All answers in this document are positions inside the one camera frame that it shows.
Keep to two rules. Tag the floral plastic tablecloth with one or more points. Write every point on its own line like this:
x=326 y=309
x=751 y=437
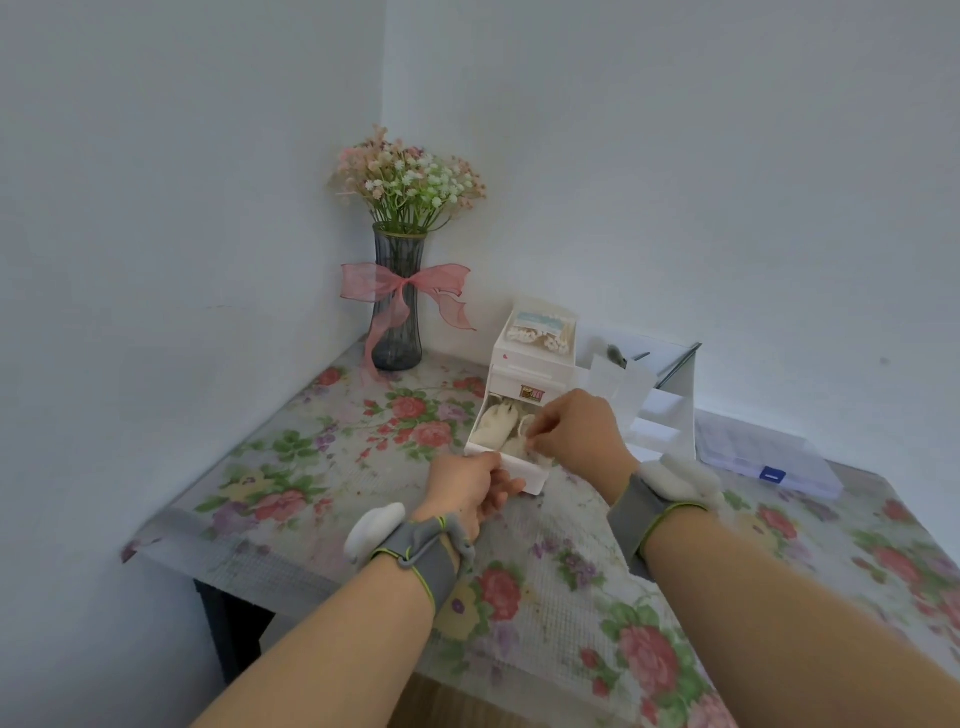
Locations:
x=570 y=592

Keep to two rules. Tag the white right wrist tracker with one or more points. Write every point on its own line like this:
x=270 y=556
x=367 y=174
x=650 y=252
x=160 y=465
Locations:
x=686 y=480

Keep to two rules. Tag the white wrist tracker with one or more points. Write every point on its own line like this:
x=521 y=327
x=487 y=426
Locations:
x=686 y=480
x=373 y=531

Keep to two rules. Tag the pink ribbon bow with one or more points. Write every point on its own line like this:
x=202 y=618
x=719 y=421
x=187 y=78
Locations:
x=420 y=289

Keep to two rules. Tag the white desktop organizer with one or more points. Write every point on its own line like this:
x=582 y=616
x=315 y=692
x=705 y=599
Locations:
x=664 y=424

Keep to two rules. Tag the person's right forearm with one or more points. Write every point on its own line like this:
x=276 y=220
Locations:
x=787 y=622

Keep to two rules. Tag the person's left forearm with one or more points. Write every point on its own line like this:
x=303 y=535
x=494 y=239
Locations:
x=330 y=652

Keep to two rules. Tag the pink white artificial flower bunch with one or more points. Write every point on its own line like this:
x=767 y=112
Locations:
x=409 y=180

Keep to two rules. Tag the person's right hand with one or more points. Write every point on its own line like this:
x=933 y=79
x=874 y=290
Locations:
x=589 y=442

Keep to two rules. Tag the person's left fingers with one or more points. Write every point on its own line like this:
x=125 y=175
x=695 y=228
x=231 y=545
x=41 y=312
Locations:
x=501 y=491

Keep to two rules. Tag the white plastic drawer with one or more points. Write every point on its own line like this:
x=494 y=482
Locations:
x=525 y=474

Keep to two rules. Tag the beige plush hair claw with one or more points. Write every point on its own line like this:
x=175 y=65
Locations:
x=495 y=424

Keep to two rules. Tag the white left wrist tracker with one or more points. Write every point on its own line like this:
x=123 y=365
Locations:
x=373 y=531

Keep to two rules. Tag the card of white hair clips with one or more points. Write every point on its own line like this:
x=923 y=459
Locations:
x=541 y=328

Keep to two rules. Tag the dark glass vase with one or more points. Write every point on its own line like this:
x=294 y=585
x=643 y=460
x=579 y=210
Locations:
x=398 y=300

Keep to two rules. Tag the clear plastic compartment box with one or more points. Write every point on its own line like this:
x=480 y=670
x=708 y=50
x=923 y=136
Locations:
x=757 y=450

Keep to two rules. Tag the translucent white paper sheet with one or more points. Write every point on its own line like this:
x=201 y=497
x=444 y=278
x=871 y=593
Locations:
x=626 y=386

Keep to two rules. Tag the person's right fingers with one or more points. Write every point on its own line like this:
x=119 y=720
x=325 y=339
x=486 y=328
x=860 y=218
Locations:
x=547 y=429

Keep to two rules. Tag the person's left hand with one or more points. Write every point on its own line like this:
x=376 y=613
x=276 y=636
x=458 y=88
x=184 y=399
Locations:
x=457 y=484

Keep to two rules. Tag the white mini drawer cabinet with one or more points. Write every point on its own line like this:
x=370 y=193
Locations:
x=529 y=367

